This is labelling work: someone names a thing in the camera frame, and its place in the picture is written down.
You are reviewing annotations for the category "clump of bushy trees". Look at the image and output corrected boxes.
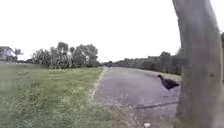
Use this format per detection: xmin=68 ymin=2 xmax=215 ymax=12
xmin=30 ymin=41 xmax=101 ymax=70

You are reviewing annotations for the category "large tree trunk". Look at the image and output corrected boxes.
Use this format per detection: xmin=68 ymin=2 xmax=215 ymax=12
xmin=171 ymin=0 xmax=224 ymax=128

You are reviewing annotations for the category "green grass field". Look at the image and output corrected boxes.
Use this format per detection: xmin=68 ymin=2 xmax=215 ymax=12
xmin=0 ymin=61 xmax=134 ymax=128

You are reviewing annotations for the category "long dark hedge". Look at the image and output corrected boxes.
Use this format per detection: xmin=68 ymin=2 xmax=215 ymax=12
xmin=102 ymin=49 xmax=188 ymax=76

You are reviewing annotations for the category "dark bird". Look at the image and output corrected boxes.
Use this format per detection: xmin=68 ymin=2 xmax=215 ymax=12
xmin=157 ymin=74 xmax=181 ymax=91

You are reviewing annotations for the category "grey asphalt path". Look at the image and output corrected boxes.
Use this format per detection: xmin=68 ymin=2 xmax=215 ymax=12
xmin=92 ymin=66 xmax=224 ymax=128

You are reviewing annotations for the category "grass strip beside hedge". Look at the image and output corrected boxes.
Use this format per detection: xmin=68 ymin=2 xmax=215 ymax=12
xmin=133 ymin=68 xmax=183 ymax=84

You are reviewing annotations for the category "building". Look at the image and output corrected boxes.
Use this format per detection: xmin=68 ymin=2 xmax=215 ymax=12
xmin=0 ymin=45 xmax=18 ymax=63

